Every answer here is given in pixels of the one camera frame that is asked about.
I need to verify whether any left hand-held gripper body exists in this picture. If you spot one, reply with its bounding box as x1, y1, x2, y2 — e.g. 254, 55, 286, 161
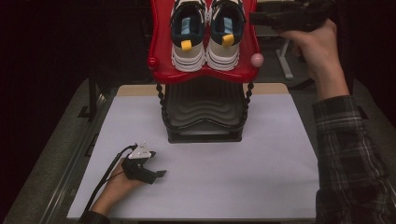
120, 141, 158, 185

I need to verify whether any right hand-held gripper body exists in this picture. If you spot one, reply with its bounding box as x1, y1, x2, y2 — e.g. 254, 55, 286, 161
270, 0, 337, 33

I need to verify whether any white and blue sneaker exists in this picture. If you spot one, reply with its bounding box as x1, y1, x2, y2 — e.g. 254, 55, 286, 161
170, 0, 207, 73
205, 0, 247, 72

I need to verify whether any red and black shoe rack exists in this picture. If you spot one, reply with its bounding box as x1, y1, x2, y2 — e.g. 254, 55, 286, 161
147, 0, 265, 145

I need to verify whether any person's left hand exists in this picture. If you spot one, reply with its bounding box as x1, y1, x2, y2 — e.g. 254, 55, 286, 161
104, 158, 146, 200

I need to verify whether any person's right hand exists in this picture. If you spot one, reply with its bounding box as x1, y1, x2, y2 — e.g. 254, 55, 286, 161
279, 19, 344, 78

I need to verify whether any white metal desk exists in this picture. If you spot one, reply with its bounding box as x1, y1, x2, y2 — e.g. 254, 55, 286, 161
256, 0, 300, 80

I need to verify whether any pale table mat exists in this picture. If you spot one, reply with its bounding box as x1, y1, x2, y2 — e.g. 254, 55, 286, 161
66, 92, 321, 220

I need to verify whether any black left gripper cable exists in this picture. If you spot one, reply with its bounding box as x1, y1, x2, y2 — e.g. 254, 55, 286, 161
81, 144, 138, 218

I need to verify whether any metal table rail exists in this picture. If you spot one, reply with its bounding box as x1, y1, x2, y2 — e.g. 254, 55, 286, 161
38, 91, 108, 224

